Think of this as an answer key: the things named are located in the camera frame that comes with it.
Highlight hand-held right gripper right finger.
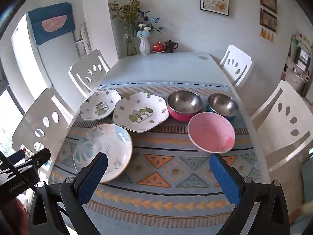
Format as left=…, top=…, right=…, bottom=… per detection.
left=210, top=153, right=290, bottom=235

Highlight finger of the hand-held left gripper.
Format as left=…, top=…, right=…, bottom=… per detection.
left=24, top=148, right=51, bottom=169
left=8, top=150, right=26, bottom=165

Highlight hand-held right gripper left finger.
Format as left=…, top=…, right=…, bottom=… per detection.
left=28, top=152, right=108, bottom=235

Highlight round leaf-print plate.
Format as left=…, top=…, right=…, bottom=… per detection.
left=73, top=124, right=133, bottom=183

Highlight pink ceramic bowl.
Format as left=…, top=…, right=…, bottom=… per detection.
left=187, top=112, right=236, bottom=155

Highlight blue steel bowl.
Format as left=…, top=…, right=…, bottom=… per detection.
left=207, top=93, right=239, bottom=122

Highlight small octagonal floral plate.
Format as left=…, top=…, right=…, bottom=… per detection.
left=80, top=89, right=122, bottom=121

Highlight large octagonal tree-print plate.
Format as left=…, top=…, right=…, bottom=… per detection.
left=112, top=92, right=170, bottom=133

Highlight pink steel bowl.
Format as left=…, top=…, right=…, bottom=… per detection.
left=167, top=90, right=203, bottom=122

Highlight person's left hand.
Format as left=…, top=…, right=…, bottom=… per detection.
left=5, top=197, right=30, bottom=235

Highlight white dining chair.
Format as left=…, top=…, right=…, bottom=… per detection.
left=12, top=87, right=74, bottom=174
left=219, top=44, right=253, bottom=89
left=68, top=49, right=110, bottom=98
left=251, top=80, right=313, bottom=177

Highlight dark framed window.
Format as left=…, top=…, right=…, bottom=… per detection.
left=0, top=66, right=25, bottom=157

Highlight patterned table mat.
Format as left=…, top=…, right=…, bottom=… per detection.
left=48, top=81, right=269, bottom=235

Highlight white refrigerator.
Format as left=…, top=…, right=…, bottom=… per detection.
left=11, top=13, right=82, bottom=96

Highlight white shelf rack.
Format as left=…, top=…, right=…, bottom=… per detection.
left=75, top=22, right=93, bottom=59

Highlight dark brown mug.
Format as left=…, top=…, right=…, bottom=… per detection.
left=165, top=40, right=179, bottom=53

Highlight blue cloth cover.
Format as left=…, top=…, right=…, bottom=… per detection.
left=28, top=2, right=75, bottom=46

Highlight yellow tassel ornament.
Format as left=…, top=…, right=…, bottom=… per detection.
left=260, top=28, right=274, bottom=42

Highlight blue and white flowers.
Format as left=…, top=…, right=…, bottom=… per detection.
left=135, top=10, right=165, bottom=38

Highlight small framed picture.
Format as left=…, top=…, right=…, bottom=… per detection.
left=260, top=8, right=278, bottom=32
left=259, top=0, right=278, bottom=14

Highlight dried yellow flower bouquet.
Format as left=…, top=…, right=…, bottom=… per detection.
left=109, top=0, right=141, bottom=40

